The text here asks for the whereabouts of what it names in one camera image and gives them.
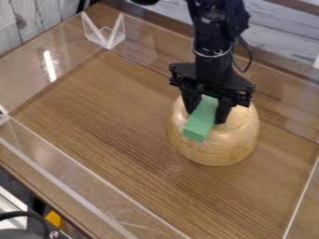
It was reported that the upside-down wooden brown bowl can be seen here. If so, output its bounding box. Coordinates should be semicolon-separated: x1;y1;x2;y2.
167;96;259;166

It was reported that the clear acrylic enclosure wall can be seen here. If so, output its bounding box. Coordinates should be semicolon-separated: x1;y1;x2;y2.
0;5;319;239

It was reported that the green rectangular block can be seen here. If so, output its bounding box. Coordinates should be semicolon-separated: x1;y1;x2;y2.
182;96;218;143

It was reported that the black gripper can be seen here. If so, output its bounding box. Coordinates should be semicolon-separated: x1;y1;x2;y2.
168;63;255;124

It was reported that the clear acrylic corner bracket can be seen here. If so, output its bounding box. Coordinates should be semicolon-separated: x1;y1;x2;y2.
81;12;125;49

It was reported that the yellow label black device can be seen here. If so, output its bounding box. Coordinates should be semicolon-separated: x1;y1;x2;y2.
29;198;72;239

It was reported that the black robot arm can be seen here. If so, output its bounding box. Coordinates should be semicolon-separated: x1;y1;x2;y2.
168;0;255;124

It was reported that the black cable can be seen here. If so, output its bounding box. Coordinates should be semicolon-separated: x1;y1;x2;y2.
0;210;48;239

